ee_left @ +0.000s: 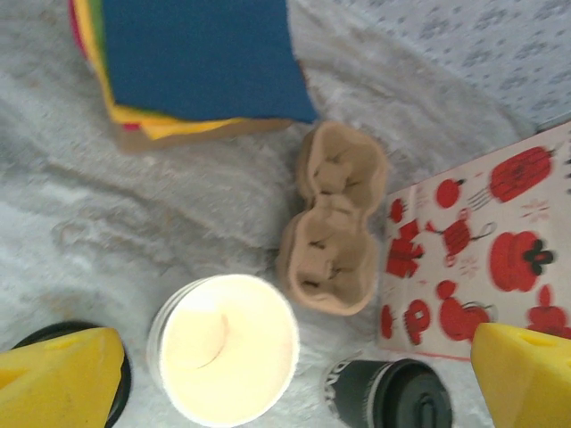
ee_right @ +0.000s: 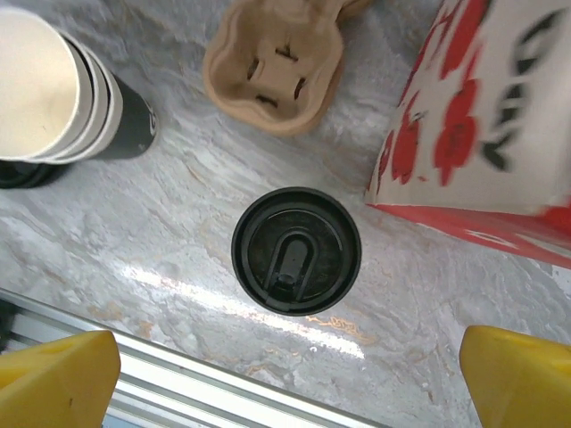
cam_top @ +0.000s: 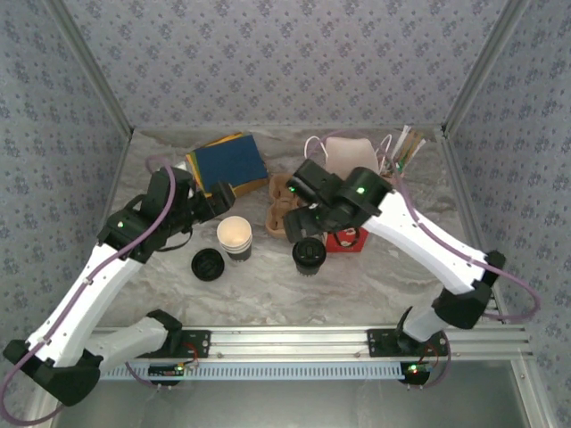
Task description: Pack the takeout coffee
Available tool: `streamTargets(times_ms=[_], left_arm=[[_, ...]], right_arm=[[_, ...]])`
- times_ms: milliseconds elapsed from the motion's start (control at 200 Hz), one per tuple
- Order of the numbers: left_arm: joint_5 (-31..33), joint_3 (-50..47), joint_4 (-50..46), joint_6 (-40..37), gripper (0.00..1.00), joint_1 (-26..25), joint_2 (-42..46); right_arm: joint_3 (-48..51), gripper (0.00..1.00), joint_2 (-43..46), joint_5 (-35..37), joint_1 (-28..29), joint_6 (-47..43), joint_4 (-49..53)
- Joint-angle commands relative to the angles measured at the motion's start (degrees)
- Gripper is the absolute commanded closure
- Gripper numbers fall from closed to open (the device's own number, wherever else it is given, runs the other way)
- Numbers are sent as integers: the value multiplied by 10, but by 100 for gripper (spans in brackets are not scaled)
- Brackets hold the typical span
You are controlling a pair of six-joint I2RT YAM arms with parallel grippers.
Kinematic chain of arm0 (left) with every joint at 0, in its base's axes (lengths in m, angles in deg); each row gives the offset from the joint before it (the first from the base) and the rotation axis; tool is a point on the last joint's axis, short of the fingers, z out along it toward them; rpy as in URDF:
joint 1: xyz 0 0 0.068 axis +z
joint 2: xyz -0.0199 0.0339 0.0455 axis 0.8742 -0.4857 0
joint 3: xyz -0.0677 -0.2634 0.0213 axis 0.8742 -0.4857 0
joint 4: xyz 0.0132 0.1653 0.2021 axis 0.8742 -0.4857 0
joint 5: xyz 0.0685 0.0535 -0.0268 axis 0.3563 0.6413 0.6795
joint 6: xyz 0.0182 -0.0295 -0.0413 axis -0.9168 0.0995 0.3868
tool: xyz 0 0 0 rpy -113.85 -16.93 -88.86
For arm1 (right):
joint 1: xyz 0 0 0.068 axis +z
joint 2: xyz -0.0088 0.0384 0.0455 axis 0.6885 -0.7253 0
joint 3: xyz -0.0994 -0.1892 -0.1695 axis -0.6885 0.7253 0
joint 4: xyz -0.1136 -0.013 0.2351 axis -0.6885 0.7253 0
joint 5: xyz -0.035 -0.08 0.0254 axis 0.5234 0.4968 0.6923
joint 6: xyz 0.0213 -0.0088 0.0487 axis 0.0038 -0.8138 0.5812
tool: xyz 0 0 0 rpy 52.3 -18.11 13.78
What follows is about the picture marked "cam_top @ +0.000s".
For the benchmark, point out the brown pulp cup carrier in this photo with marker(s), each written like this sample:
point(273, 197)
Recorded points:
point(278, 196)
point(274, 232)

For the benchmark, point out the black plastic cup lid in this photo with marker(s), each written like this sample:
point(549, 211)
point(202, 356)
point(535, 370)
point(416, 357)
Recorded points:
point(207, 265)
point(308, 254)

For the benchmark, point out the red festive paper bag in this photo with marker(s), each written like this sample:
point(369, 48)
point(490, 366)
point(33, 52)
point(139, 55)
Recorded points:
point(352, 153)

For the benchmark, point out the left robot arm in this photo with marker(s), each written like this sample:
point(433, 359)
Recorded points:
point(89, 290)

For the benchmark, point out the yellow paper napkin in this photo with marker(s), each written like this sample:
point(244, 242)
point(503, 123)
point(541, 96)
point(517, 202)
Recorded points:
point(223, 139)

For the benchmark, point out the green wrapped straw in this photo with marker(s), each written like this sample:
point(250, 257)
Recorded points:
point(403, 156)

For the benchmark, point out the white wrapped straw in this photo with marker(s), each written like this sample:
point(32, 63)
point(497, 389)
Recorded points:
point(404, 143)
point(400, 139)

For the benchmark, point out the small circuit board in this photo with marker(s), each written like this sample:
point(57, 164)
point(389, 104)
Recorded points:
point(415, 370)
point(165, 371)

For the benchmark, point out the grey sheet metal panel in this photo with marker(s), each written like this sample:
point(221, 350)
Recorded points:
point(285, 405)

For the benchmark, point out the aluminium table side rail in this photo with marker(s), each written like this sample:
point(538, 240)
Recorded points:
point(118, 174)
point(457, 178)

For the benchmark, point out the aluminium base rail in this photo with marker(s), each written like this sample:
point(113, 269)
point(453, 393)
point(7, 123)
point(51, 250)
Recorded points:
point(285, 343)

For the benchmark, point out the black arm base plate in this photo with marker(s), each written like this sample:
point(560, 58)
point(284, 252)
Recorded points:
point(379, 343)
point(198, 343)

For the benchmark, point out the aluminium frame post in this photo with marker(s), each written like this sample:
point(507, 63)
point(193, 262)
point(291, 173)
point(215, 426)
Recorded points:
point(484, 67)
point(93, 67)

